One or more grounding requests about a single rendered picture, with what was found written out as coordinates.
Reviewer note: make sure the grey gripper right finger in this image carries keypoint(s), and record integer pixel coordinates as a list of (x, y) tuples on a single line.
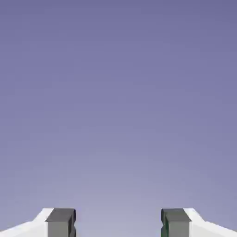
[(177, 224)]

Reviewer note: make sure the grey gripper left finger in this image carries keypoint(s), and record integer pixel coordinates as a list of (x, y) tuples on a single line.
[(59, 224)]

